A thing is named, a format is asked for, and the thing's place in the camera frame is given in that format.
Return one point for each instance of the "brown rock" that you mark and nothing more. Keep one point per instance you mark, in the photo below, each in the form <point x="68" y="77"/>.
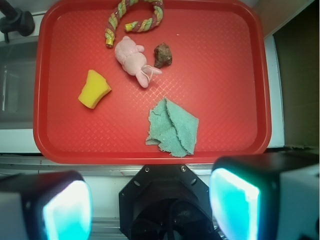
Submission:
<point x="163" y="56"/>

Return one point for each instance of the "multicolour twisted rope toy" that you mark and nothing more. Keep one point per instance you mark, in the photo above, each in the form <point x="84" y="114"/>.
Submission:
<point x="136" y="26"/>

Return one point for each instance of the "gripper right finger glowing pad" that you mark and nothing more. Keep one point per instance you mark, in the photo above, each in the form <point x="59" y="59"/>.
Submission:
<point x="270" y="196"/>

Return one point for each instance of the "red plastic tray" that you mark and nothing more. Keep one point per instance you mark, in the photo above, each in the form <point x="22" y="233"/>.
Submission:
<point x="218" y="74"/>

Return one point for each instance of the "yellow sponge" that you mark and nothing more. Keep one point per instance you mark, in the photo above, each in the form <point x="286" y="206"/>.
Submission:
<point x="95" y="88"/>

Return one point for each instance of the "pink plush bunny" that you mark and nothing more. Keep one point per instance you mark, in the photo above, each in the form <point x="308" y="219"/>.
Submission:
<point x="133" y="61"/>

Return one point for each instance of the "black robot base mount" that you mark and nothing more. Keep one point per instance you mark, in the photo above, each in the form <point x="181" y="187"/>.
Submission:
<point x="166" y="202"/>

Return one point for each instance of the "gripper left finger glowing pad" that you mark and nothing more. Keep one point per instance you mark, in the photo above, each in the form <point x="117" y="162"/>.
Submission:
<point x="45" y="206"/>

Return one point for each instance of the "green woven cloth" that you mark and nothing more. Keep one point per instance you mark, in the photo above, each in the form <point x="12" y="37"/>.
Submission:
<point x="172" y="129"/>

